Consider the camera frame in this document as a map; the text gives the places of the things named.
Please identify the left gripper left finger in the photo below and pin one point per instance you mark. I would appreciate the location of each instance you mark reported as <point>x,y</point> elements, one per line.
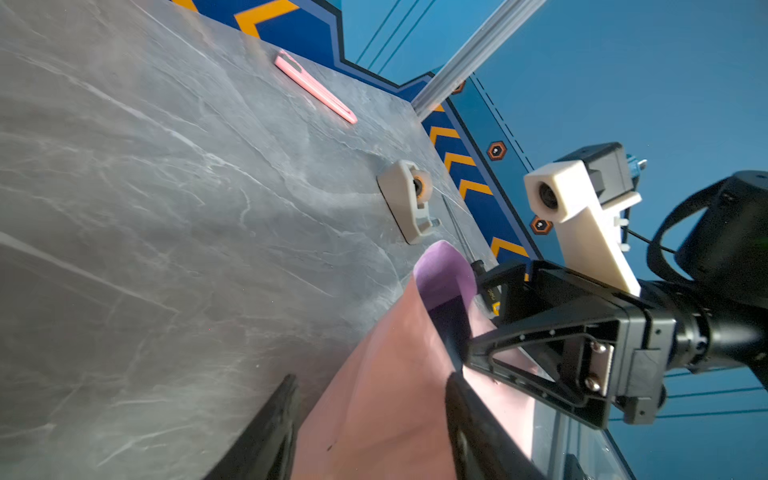
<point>266,447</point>

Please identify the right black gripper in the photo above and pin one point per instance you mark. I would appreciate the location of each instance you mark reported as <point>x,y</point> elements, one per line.
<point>558,334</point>

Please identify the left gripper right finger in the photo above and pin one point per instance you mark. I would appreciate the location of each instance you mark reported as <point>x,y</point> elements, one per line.
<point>481,449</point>

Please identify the pink wrapping paper sheet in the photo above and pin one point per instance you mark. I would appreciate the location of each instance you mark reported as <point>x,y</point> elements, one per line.
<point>383,415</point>

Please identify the dark navy gift box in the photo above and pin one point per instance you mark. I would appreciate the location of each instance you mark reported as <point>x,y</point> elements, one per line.
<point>451,322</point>

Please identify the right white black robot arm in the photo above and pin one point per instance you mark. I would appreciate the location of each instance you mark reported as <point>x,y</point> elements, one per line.
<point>726,252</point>

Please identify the white tape dispenser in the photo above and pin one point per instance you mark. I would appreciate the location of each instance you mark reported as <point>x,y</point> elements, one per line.
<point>407,190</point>

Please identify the pink scissors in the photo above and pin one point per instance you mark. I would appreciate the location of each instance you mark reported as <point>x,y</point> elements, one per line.
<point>289,66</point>

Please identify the yellow handled screwdriver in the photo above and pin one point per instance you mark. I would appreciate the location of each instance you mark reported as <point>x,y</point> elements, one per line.
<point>490,297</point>

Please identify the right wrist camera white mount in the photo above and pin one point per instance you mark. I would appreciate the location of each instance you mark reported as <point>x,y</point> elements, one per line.
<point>583,195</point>

